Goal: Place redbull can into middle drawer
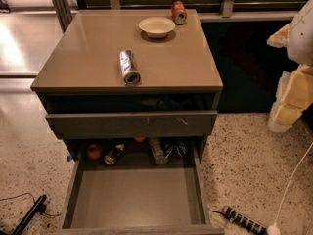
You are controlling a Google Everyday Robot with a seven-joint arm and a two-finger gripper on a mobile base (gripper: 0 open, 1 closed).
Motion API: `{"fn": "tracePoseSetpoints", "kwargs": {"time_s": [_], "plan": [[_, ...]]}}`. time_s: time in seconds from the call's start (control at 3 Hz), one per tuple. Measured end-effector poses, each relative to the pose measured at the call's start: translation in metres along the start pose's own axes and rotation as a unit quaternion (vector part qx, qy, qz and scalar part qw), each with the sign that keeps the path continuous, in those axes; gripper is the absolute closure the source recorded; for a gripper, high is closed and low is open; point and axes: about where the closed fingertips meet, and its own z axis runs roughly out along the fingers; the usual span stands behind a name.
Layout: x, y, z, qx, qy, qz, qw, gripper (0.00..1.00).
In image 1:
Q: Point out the orange soda can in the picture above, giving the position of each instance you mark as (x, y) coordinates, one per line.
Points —
(178, 11)

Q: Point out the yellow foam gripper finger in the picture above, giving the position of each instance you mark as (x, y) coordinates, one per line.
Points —
(294, 95)
(280, 38)

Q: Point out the white paper bowl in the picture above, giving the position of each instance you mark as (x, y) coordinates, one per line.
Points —
(157, 27)

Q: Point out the black power strip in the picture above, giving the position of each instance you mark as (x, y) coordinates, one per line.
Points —
(244, 221)

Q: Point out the grey drawer cabinet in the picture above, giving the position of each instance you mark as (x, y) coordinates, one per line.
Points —
(83, 75)

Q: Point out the red apple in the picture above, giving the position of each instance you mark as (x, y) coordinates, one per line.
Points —
(94, 151)

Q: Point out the silver blue redbull can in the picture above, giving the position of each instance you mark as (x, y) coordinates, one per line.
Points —
(128, 67)

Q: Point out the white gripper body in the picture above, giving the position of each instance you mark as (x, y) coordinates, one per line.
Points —
(301, 38)

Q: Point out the small orange fruit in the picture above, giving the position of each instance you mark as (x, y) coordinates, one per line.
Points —
(139, 139)

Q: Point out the dark can in drawer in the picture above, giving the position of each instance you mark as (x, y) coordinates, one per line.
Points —
(114, 154)

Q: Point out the grey open lower drawer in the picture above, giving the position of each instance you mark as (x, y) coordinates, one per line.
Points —
(135, 197)

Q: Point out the black bar tool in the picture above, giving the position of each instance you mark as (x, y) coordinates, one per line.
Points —
(39, 206)

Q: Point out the grey upper drawer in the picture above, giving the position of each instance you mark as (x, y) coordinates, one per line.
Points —
(128, 125)

